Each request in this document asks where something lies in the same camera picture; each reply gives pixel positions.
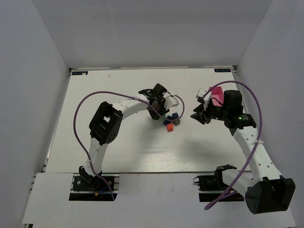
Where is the pink plastic box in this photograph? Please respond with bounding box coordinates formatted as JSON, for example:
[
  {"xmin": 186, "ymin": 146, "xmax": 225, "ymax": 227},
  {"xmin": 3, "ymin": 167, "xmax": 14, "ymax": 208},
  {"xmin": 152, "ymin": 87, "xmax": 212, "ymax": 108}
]
[{"xmin": 210, "ymin": 86, "xmax": 224, "ymax": 106}]

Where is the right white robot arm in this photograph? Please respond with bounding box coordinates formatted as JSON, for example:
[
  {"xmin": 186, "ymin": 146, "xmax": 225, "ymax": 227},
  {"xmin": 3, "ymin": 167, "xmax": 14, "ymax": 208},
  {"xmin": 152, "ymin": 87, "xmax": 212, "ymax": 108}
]
[{"xmin": 191, "ymin": 88, "xmax": 295, "ymax": 214}]

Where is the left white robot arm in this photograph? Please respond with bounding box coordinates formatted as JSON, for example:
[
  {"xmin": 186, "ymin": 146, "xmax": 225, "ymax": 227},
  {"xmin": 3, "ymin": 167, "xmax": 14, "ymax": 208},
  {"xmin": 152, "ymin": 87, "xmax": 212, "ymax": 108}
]
[{"xmin": 79, "ymin": 83, "xmax": 179, "ymax": 190}]

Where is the long blue wood block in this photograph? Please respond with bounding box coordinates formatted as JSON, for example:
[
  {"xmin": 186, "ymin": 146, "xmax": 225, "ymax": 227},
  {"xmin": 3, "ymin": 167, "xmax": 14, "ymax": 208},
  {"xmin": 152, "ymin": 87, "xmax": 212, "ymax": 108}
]
[{"xmin": 163, "ymin": 115, "xmax": 173, "ymax": 125}]

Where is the small blue wood cube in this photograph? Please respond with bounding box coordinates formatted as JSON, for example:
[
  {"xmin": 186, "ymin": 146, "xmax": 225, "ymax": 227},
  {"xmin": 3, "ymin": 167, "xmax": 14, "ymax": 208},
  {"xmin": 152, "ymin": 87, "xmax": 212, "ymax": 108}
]
[{"xmin": 172, "ymin": 113, "xmax": 179, "ymax": 119}]

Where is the red wood cube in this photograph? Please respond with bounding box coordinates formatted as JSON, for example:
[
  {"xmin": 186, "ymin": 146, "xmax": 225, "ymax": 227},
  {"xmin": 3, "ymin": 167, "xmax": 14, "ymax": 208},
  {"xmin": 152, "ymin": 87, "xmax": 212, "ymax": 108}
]
[{"xmin": 166, "ymin": 123, "xmax": 174, "ymax": 132}]

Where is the olive grey wood cube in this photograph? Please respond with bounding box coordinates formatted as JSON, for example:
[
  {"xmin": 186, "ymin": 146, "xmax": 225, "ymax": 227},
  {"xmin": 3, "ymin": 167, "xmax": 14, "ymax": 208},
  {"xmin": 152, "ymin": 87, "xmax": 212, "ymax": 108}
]
[{"xmin": 173, "ymin": 119, "xmax": 180, "ymax": 125}]

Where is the right blue table label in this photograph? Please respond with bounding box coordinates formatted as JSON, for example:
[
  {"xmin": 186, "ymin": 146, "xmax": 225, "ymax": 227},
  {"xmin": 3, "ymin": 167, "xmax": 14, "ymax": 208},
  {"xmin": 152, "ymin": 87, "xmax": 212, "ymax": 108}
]
[{"xmin": 214, "ymin": 68, "xmax": 231, "ymax": 73}]

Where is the blue table label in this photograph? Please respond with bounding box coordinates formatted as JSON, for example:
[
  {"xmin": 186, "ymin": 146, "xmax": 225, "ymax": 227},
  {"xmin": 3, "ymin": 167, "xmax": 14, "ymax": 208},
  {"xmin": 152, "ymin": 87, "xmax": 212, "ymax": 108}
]
[
  {"xmin": 214, "ymin": 68, "xmax": 231, "ymax": 73},
  {"xmin": 72, "ymin": 71, "xmax": 88, "ymax": 76}
]

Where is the left blue table label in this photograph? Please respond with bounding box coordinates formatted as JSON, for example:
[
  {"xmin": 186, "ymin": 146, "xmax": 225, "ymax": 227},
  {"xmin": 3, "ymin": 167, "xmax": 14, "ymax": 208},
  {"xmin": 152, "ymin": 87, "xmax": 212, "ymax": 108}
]
[{"xmin": 72, "ymin": 71, "xmax": 88, "ymax": 76}]

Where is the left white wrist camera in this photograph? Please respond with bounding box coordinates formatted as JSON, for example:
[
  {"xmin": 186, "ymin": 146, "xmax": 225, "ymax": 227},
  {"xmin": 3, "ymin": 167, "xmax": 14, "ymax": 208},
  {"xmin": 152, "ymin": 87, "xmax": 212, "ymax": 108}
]
[{"xmin": 164, "ymin": 96, "xmax": 179, "ymax": 109}]

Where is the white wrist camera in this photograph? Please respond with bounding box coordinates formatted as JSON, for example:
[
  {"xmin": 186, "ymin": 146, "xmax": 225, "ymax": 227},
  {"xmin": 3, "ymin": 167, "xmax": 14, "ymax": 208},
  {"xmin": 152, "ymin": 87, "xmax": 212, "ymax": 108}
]
[
  {"xmin": 196, "ymin": 88, "xmax": 211, "ymax": 104},
  {"xmin": 164, "ymin": 96, "xmax": 179, "ymax": 109}
]

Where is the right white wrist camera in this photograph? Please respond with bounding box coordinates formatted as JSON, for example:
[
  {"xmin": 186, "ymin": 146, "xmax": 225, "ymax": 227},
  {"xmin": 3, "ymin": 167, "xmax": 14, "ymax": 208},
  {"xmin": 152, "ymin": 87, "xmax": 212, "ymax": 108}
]
[{"xmin": 196, "ymin": 88, "xmax": 211, "ymax": 104}]

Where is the aluminium table edge rail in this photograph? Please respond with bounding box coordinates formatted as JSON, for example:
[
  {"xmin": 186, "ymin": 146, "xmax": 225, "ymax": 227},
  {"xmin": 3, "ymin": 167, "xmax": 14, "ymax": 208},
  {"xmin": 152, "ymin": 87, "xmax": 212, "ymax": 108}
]
[{"xmin": 231, "ymin": 66, "xmax": 241, "ymax": 92}]

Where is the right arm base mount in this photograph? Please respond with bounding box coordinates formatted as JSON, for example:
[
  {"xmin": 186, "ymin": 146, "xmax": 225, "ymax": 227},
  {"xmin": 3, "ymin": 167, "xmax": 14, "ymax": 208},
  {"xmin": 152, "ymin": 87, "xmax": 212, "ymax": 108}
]
[{"xmin": 193, "ymin": 175, "xmax": 228, "ymax": 202}]

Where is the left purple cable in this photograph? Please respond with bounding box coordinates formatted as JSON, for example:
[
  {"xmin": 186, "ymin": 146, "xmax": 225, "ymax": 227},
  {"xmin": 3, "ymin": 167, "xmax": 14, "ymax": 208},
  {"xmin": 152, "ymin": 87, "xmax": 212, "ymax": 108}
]
[{"xmin": 73, "ymin": 91, "xmax": 186, "ymax": 200}]

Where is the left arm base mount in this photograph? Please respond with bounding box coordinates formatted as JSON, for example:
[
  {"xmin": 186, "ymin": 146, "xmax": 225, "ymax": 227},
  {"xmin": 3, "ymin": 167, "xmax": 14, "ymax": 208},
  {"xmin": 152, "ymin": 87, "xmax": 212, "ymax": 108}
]
[{"xmin": 69, "ymin": 175, "xmax": 119, "ymax": 201}]

